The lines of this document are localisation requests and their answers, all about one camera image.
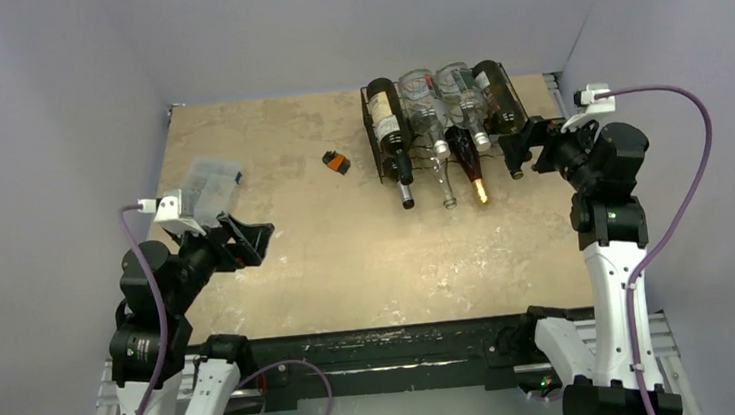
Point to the clear glass bottle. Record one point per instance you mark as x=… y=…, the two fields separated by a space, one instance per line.
x=465 y=101
x=425 y=109

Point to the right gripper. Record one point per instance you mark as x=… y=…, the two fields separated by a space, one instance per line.
x=541 y=148

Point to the green bottle silver cap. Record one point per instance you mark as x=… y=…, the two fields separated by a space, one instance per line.
x=391 y=172

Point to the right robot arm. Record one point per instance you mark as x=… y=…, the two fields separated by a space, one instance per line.
x=620 y=375

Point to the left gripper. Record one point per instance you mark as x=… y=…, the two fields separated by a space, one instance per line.
x=248 y=247

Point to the black wire wine rack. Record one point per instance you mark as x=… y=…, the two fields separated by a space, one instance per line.
x=377 y=154

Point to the aluminium frame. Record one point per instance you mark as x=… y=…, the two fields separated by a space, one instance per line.
x=195 y=373

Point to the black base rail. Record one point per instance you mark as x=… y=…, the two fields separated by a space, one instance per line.
x=497 y=352

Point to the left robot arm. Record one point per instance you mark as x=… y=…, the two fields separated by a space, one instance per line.
x=150 y=343

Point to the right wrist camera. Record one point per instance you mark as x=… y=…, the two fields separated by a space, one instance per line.
x=595 y=103

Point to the dark bottle upper far right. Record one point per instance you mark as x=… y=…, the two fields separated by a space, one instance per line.
x=505 y=112

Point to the dark green wine bottle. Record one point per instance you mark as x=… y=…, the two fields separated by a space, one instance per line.
x=388 y=125

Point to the orange hex key set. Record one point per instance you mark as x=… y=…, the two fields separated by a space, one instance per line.
x=336 y=162

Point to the dark bottle lower far right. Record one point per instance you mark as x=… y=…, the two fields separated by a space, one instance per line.
x=513 y=161

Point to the clear slim empty bottle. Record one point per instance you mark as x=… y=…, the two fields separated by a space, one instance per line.
x=440 y=173

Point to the clear plastic organizer box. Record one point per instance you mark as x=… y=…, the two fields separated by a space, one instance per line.
x=208 y=188

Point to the red bottle gold cap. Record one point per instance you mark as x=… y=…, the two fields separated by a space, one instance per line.
x=462 y=147

